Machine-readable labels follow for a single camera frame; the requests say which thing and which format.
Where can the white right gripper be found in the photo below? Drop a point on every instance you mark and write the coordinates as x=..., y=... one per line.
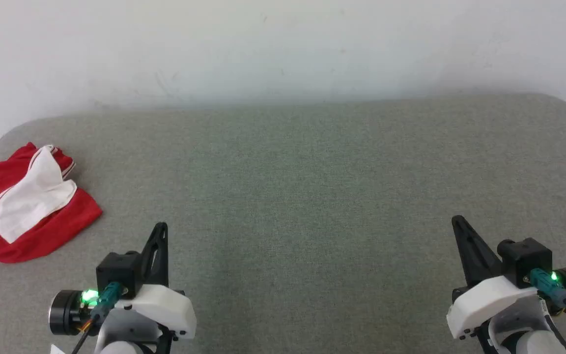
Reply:
x=489, y=300

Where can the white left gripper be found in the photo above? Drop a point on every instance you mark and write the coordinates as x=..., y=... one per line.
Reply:
x=165, y=309

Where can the red and white sports shirt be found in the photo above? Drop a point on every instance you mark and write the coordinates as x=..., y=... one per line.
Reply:
x=22, y=206

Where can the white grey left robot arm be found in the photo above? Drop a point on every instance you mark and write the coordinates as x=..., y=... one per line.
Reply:
x=121, y=334

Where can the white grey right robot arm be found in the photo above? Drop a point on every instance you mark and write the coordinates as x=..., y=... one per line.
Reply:
x=523, y=329

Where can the grey-green fabric sofa cushion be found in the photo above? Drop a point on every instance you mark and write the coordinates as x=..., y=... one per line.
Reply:
x=302, y=196

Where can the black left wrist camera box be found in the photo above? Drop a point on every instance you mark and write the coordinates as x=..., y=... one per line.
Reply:
x=118, y=273

